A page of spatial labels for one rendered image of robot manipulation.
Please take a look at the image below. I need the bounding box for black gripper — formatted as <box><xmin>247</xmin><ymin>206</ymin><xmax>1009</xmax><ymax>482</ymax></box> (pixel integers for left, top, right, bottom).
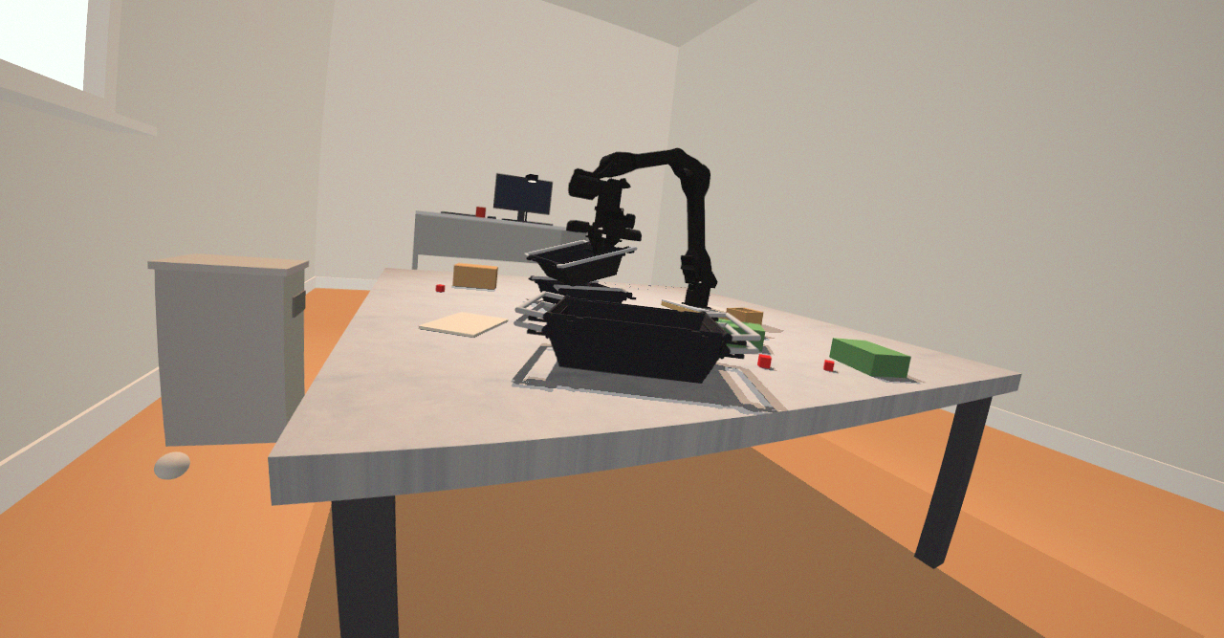
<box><xmin>565</xmin><ymin>202</ymin><xmax>643</xmax><ymax>255</ymax></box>

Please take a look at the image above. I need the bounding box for green rectangular block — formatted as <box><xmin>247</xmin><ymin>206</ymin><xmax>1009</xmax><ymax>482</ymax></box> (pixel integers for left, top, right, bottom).
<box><xmin>829</xmin><ymin>338</ymin><xmax>911</xmax><ymax>378</ymax></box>
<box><xmin>716</xmin><ymin>320</ymin><xmax>765</xmax><ymax>351</ymax></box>

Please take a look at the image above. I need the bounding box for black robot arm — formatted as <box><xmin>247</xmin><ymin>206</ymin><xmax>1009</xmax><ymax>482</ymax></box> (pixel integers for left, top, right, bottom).
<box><xmin>568</xmin><ymin>148</ymin><xmax>718</xmax><ymax>309</ymax></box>

